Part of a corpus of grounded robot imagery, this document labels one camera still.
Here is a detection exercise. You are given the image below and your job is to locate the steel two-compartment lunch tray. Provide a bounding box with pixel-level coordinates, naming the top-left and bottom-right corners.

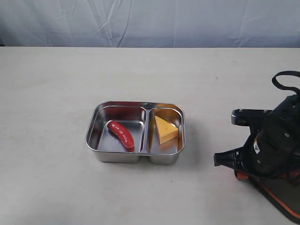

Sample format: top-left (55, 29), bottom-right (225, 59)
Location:
top-left (85, 101), bottom-right (186, 165)

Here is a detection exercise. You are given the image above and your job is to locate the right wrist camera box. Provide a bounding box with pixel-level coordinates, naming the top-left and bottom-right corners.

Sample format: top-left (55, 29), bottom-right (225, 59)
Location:
top-left (231, 109), bottom-right (272, 130)

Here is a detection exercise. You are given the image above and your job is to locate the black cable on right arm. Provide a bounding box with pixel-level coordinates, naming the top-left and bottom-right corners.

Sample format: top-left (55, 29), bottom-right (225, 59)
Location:
top-left (271, 70), bottom-right (300, 94)

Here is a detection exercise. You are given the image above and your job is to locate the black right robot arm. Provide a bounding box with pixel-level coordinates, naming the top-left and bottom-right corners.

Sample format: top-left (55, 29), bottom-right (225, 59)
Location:
top-left (214, 95), bottom-right (300, 185)

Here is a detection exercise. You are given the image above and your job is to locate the white wrinkled backdrop cloth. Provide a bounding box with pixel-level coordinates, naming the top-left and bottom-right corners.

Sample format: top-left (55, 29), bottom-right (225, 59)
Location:
top-left (0, 0), bottom-right (300, 48)

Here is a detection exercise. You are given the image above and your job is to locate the yellow cheese wedge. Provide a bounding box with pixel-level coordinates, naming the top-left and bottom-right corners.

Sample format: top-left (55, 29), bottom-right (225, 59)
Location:
top-left (155, 116), bottom-right (179, 144)

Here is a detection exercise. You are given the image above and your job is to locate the black lid with orange seal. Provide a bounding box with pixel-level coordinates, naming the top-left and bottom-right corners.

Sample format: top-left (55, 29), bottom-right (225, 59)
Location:
top-left (248, 176), bottom-right (300, 225)

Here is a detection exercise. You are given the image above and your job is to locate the red sausage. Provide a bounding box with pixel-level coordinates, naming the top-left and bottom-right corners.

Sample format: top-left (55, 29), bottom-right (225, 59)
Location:
top-left (107, 121), bottom-right (135, 149)

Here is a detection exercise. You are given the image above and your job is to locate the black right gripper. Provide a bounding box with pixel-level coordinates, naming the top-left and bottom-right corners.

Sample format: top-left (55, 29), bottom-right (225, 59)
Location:
top-left (214, 113), bottom-right (300, 184)

